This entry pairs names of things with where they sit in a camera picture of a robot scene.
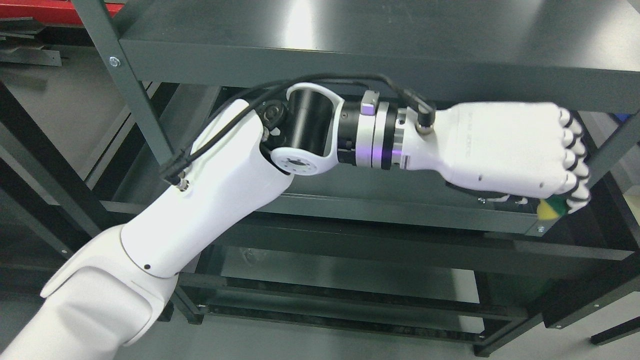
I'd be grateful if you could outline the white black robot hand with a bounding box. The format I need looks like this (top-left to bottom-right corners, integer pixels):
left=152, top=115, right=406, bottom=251
left=395, top=102, right=591, bottom=214

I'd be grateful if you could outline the green yellow sponge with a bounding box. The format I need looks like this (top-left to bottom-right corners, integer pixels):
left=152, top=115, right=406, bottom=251
left=535, top=196, right=569, bottom=221

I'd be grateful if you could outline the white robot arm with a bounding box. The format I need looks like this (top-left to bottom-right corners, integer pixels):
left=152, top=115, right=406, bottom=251
left=1, top=80, right=398, bottom=360

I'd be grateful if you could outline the dark metal shelf rack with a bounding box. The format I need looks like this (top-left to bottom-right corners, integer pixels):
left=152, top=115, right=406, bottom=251
left=0, top=0, right=640, bottom=358

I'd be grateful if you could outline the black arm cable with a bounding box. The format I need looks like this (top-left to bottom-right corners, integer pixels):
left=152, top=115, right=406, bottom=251
left=159, top=74, right=437, bottom=187

